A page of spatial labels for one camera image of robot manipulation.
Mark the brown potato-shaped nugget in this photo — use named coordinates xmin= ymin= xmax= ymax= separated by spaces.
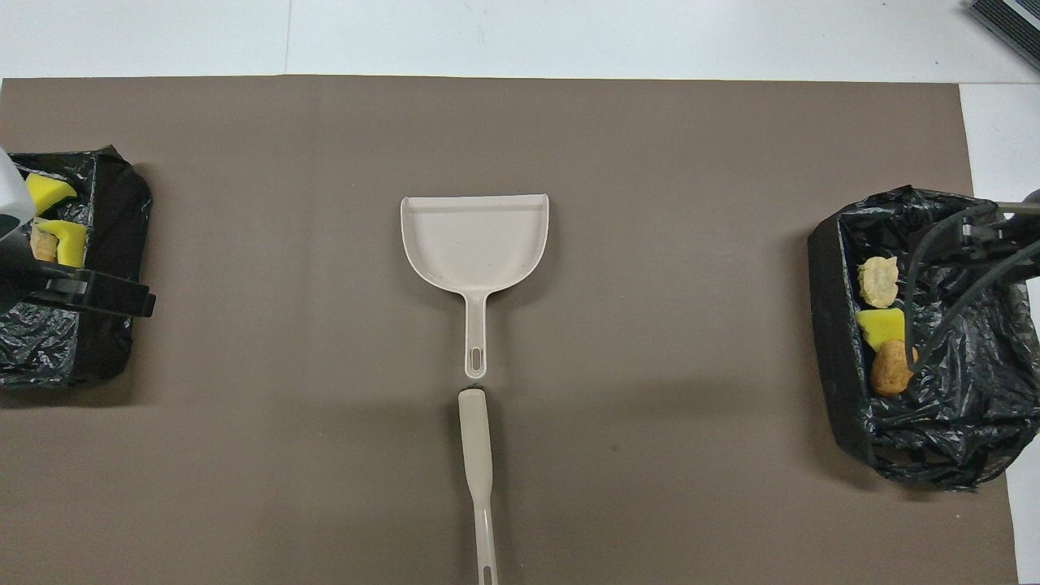
xmin=870 ymin=339 xmax=919 ymax=397

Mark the open bin with black bag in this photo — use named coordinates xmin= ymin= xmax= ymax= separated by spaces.
xmin=807 ymin=185 xmax=1040 ymax=492

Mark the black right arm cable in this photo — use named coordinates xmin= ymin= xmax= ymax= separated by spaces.
xmin=903 ymin=200 xmax=1040 ymax=376

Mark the yellow sponge piece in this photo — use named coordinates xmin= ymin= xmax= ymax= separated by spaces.
xmin=24 ymin=172 xmax=79 ymax=217
xmin=856 ymin=307 xmax=908 ymax=352
xmin=37 ymin=219 xmax=89 ymax=270

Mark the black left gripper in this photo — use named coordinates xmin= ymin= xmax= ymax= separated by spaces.
xmin=0 ymin=237 xmax=157 ymax=319

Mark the dark grey ribbed device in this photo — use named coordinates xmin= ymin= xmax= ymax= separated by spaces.
xmin=965 ymin=0 xmax=1040 ymax=74

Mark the bin wrapped in black bag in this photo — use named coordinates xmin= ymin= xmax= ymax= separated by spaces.
xmin=0 ymin=145 xmax=153 ymax=388

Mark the brown table mat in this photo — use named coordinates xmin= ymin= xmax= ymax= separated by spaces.
xmin=0 ymin=76 xmax=1018 ymax=585

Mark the beige hand brush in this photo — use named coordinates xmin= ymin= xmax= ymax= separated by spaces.
xmin=457 ymin=383 xmax=499 ymax=585

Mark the beige plastic dustpan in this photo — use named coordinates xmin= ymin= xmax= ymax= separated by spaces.
xmin=400 ymin=193 xmax=550 ymax=380

